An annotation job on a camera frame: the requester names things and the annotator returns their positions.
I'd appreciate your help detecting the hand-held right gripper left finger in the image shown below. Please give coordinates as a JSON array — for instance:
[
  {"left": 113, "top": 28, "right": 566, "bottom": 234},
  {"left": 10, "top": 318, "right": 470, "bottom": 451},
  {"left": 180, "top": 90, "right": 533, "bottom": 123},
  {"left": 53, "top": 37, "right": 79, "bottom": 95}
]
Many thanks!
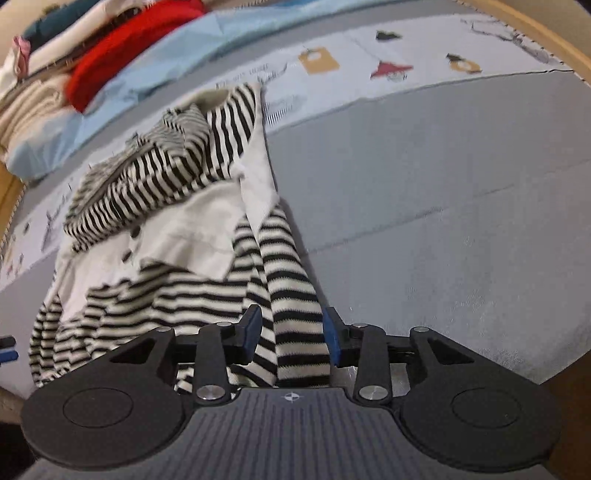
[{"left": 111, "top": 304, "right": 264, "bottom": 406}]

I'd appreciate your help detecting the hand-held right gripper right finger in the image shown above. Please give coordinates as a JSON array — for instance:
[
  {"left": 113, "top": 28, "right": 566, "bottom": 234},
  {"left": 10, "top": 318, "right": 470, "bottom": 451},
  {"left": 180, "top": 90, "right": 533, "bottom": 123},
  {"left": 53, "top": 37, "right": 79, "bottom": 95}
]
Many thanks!
[{"left": 322, "top": 306, "right": 477, "bottom": 407}]

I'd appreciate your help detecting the black white striped hooded sweater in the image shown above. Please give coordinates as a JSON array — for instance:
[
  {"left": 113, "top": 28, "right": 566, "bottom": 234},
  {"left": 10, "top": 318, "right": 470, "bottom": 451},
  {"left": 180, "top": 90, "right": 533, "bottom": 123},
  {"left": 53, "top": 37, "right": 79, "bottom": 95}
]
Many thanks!
[{"left": 28, "top": 83, "right": 333, "bottom": 395}]

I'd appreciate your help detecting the grey bed sheet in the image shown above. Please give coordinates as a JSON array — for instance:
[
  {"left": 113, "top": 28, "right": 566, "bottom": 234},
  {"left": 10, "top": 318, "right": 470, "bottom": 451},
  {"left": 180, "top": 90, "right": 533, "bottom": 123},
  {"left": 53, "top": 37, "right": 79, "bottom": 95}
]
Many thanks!
[{"left": 0, "top": 0, "right": 591, "bottom": 398}]

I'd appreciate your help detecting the cream rolled blanket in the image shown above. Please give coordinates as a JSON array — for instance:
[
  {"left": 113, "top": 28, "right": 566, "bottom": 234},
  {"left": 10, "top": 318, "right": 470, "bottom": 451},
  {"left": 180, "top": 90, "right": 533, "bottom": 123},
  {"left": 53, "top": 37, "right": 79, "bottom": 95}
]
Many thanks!
[{"left": 0, "top": 74, "right": 75, "bottom": 155}]

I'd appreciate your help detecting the lamp printed bed sheet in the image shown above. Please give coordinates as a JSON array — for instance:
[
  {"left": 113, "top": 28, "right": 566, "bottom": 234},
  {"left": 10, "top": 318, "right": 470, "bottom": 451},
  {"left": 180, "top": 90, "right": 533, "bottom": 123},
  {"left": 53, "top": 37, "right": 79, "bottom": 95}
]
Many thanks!
[{"left": 0, "top": 11, "right": 575, "bottom": 287}]

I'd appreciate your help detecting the light blue sheet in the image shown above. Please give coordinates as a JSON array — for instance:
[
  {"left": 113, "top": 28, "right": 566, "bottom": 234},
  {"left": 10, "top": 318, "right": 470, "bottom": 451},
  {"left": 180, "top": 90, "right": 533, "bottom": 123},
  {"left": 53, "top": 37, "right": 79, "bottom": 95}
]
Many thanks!
[{"left": 4, "top": 0, "right": 462, "bottom": 181}]

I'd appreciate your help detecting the pink and white cloth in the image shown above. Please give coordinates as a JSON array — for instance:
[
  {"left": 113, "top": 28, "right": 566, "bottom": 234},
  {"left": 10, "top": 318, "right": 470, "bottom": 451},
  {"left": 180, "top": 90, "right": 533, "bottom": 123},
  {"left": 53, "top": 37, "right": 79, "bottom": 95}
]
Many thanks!
[{"left": 0, "top": 34, "right": 33, "bottom": 100}]

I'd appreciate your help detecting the red blanket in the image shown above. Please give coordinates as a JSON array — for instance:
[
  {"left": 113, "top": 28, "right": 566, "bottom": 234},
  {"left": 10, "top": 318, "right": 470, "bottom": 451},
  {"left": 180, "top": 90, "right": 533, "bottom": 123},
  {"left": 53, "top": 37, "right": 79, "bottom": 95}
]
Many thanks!
[{"left": 66, "top": 0, "right": 206, "bottom": 113}]

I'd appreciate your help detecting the teal shark plush toy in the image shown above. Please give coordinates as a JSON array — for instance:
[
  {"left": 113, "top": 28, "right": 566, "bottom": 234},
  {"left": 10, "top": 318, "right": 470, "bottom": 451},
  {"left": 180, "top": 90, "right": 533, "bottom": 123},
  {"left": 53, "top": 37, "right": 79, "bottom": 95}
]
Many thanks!
[{"left": 23, "top": 7, "right": 102, "bottom": 40}]

